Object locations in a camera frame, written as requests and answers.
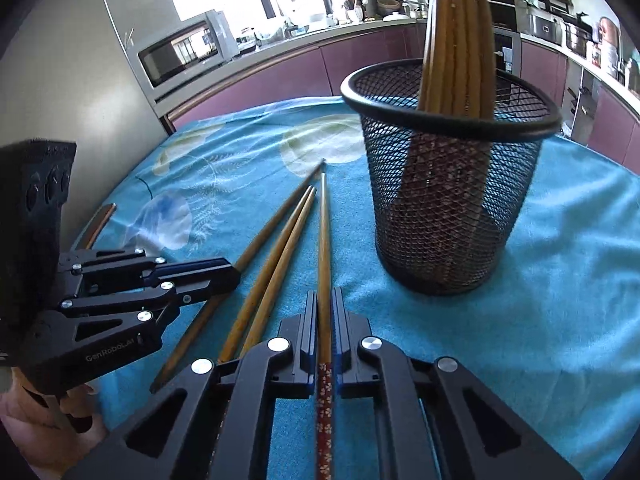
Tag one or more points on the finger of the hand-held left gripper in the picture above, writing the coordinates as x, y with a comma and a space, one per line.
205, 287
200, 267

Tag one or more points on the person's left hand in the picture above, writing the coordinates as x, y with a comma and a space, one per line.
30, 420

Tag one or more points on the grey refrigerator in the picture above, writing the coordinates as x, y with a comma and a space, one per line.
75, 85

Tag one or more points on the black mesh cup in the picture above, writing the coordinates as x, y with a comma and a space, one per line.
500, 200

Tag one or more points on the steel stock pot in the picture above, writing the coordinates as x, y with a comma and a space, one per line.
576, 39

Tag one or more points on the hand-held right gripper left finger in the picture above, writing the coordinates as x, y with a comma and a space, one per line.
311, 350

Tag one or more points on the white microwave oven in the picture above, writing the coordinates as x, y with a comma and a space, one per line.
190, 50

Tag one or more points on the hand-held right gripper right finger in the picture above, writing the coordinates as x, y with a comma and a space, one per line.
340, 350

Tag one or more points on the pink base cabinet row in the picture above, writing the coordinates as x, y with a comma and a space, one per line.
615, 115
300, 70

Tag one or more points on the built-in black oven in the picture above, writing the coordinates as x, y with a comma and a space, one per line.
505, 55

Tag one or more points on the pink thermos jug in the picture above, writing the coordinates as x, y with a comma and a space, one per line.
610, 45

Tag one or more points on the blue floral tablecloth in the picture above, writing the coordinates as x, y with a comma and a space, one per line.
575, 285

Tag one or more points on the bunch of wooden chopsticks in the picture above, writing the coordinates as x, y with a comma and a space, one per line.
455, 35

